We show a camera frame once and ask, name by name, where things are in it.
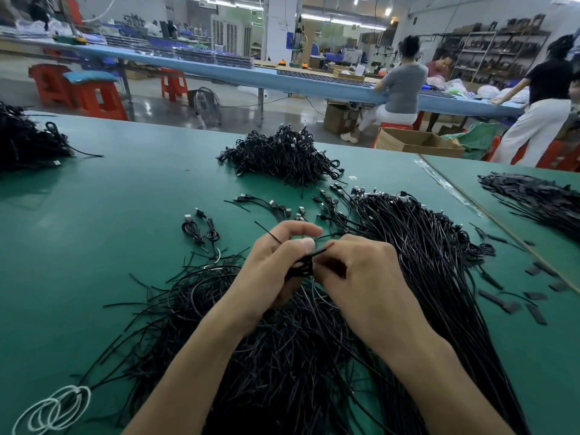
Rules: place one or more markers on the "person's right forearm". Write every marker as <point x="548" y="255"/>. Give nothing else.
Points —
<point x="453" y="398"/>

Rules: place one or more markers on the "white pillar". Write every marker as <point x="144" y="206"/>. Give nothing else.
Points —
<point x="281" y="30"/>

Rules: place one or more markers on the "long blue workbench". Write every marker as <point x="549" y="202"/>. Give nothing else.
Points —
<point x="272" y="78"/>

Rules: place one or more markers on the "red stool with blue seat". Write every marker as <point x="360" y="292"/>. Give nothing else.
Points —
<point x="98" y="99"/>

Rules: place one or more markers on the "scattered dark tie pieces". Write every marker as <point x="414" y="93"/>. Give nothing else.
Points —
<point x="536" y="314"/>

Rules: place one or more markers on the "pile of white bags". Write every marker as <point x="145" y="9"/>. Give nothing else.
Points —
<point x="489" y="90"/>

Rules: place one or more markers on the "person's left forearm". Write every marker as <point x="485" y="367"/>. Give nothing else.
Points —
<point x="190" y="385"/>

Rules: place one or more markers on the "grey floor fan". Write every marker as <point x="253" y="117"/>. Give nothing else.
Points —
<point x="206" y="108"/>

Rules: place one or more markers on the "small cardboard box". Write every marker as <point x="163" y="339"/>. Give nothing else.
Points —
<point x="340" y="117"/>

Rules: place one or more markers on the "open cardboard box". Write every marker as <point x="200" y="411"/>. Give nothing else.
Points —
<point x="417" y="142"/>

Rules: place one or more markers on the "red plastic stool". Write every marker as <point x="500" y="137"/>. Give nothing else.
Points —
<point x="560" y="156"/>
<point x="48" y="84"/>
<point x="174" y="84"/>

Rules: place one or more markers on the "green bag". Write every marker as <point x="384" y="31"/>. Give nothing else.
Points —
<point x="478" y="138"/>

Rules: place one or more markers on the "metal storage shelf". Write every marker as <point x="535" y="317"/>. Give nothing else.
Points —
<point x="494" y="54"/>

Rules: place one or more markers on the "person's right hand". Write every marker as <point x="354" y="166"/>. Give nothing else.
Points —
<point x="376" y="294"/>

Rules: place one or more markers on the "person's left hand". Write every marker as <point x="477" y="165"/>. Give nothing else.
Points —
<point x="267" y="272"/>

